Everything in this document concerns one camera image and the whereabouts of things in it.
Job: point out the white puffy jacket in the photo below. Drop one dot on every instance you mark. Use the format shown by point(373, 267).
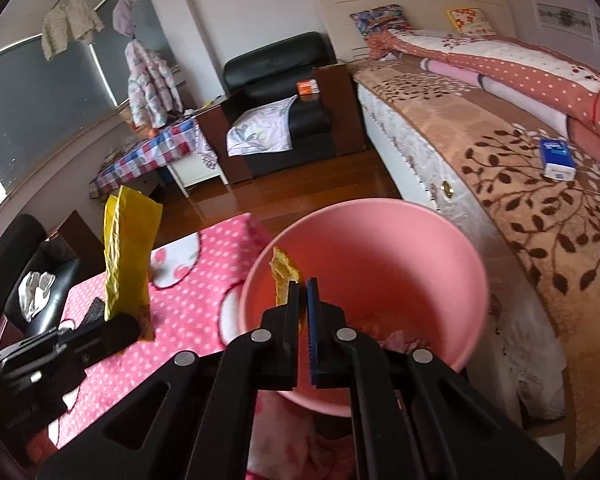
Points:
point(152, 85)

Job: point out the small orange box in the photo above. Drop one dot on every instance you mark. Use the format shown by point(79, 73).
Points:
point(308, 87)

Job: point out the bed with cream headboard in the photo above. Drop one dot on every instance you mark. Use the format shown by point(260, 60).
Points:
point(415, 155)

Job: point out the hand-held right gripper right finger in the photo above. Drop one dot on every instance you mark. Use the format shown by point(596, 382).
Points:
point(312, 330)

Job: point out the crumpled white cloth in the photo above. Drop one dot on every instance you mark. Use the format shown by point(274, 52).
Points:
point(35, 295)

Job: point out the blue tissue pack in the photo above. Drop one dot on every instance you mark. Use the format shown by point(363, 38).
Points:
point(556, 159)

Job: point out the blue patterned pillow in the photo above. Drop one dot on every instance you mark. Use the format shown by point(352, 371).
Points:
point(380, 20)

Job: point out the narrow grey roller blind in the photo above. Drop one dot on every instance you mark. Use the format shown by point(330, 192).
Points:
point(150, 25)

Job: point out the yellow plastic bag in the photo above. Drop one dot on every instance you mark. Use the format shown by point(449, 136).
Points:
point(127, 260)

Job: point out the black foam net sleeve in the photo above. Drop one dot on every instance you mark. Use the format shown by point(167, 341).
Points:
point(94, 312)

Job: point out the pink plastic bucket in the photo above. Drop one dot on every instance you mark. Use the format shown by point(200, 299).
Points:
point(380, 260)

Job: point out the pink polka dot blanket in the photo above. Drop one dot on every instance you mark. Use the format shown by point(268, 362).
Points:
point(195, 310)

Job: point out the purple hat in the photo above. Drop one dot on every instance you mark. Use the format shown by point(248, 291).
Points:
point(124, 17)

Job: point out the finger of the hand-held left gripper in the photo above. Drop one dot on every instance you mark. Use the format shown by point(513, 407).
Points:
point(110, 332)

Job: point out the brown leaf print bedspread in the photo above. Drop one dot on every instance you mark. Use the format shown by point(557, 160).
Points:
point(530, 220)

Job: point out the wide grey roller blind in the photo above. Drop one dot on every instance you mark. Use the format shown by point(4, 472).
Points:
point(40, 110)

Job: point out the plaid tablecloth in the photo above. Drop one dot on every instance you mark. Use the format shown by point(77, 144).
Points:
point(145, 150)

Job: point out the yellow snack wrapper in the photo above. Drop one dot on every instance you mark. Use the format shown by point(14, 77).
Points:
point(285, 275)

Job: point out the white cabinet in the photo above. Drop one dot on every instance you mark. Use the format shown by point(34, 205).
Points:
point(195, 170)

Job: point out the white floral cloth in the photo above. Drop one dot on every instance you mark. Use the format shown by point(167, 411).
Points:
point(260, 127)

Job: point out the black armchair with white cloth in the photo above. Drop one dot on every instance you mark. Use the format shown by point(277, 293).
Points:
point(10, 250)

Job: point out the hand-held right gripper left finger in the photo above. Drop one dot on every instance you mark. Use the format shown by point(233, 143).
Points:
point(280, 355)

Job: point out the black armchair with floral cloth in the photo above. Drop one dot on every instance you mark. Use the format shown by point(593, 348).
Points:
point(275, 60)

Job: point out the cream knitted sweater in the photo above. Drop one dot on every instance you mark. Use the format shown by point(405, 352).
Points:
point(70, 25)

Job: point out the orange polka dot quilt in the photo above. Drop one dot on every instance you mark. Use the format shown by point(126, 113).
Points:
point(530, 75)

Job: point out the yellow floral pillow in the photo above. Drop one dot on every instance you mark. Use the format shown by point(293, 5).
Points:
point(470, 21)

